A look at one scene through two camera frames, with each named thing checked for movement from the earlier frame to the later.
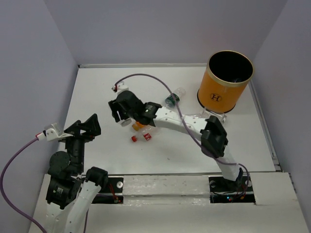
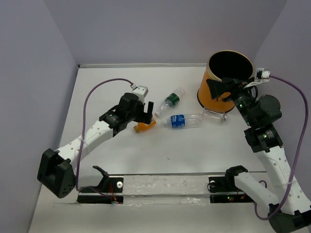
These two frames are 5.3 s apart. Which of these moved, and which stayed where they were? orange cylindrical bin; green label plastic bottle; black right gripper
Moved: black right gripper
Stayed: orange cylindrical bin; green label plastic bottle
